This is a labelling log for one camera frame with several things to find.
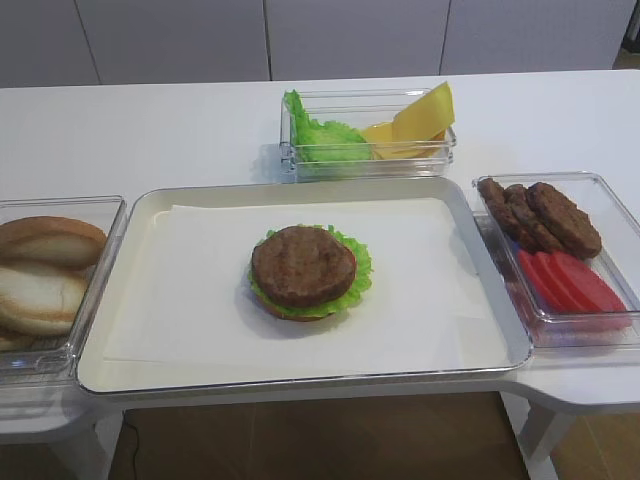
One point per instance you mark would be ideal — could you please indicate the yellow cheese slice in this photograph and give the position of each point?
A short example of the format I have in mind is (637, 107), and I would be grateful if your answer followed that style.
(426, 117)

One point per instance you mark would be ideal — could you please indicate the green lettuce leaves in bin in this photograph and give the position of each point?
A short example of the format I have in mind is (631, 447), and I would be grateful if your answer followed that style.
(324, 142)

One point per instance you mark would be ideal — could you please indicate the clear lettuce and cheese bin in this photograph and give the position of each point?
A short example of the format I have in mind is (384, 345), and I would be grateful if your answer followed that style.
(360, 109)

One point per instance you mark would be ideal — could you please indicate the yellow cheese slices in bin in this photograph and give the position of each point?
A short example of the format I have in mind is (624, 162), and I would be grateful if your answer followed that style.
(385, 147)

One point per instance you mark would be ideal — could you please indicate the brown burger patty on bun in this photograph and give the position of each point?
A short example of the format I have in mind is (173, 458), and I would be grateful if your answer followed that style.
(302, 267)

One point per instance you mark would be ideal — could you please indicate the bottom burger bun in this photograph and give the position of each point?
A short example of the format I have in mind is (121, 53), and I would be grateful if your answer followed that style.
(274, 311)

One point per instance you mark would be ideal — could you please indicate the white paper tray liner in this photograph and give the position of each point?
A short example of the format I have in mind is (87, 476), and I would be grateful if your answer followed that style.
(426, 308)

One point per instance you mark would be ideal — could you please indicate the rear brown patty in bin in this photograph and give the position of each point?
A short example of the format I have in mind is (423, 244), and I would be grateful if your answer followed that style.
(495, 201)

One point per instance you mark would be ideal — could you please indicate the brown patty in bin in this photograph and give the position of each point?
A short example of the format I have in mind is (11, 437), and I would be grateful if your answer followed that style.
(495, 201)
(515, 196)
(570, 225)

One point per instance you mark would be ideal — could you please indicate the middle brown patty in bin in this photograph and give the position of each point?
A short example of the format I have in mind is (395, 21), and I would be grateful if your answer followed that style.
(515, 196)

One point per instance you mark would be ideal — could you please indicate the middle red tomato slice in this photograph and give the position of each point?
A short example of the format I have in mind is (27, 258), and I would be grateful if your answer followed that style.
(566, 297)

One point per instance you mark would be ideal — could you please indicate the rear red tomato slice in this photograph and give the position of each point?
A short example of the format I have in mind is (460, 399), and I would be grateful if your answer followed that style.
(544, 289)

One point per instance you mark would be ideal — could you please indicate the front brown patty in bin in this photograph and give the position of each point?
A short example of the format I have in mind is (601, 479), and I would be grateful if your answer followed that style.
(570, 225)

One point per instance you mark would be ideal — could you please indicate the clear patty and tomato bin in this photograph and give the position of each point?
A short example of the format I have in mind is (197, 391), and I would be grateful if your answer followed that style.
(617, 264)

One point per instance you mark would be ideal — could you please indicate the front red tomato slice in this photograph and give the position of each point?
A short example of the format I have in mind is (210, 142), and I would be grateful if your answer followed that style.
(584, 286)

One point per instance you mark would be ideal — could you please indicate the white metal serving tray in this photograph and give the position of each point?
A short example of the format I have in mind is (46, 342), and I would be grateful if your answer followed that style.
(102, 375)

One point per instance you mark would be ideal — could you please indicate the clear bun bin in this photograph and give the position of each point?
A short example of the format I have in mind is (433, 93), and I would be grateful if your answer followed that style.
(52, 354)

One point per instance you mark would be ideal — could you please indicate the top leaning burger bun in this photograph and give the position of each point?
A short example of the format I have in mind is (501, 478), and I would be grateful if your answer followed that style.
(59, 241)

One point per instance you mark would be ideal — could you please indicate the middle burger bun half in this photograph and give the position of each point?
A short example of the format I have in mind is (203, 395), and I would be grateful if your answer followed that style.
(38, 299)

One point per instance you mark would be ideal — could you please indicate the burger bun half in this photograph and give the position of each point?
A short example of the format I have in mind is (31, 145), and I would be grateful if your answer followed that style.
(38, 299)
(14, 341)

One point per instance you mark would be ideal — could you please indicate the lower burger bun half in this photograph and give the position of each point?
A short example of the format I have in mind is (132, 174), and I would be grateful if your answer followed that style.
(14, 341)

